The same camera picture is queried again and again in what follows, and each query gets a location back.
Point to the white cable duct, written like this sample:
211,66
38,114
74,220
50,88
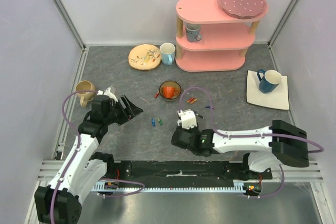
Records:
216,185

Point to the pink dotted plate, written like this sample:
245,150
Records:
243,9

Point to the white square plate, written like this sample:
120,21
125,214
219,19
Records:
276,99

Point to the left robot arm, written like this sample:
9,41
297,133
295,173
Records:
61,200

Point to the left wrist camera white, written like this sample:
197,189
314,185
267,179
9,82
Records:
110,92

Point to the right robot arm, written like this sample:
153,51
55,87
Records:
278,144

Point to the dark blue mug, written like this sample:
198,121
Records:
268,80

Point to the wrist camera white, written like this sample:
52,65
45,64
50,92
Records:
110,92
187,119

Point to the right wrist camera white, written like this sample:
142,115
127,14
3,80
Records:
187,119

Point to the orange cup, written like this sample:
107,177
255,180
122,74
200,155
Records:
169,92

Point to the grey mug on shelf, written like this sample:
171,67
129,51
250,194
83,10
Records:
193,32

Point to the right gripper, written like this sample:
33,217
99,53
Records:
179,138

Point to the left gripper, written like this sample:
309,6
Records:
128,113

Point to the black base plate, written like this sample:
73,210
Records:
159,171

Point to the light blue mug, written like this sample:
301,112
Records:
167,51

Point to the pink three-tier shelf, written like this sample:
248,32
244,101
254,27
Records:
225,40

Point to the yellow floral plate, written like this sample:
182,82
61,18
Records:
144,57

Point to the beige mug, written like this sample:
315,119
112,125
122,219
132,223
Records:
86,91

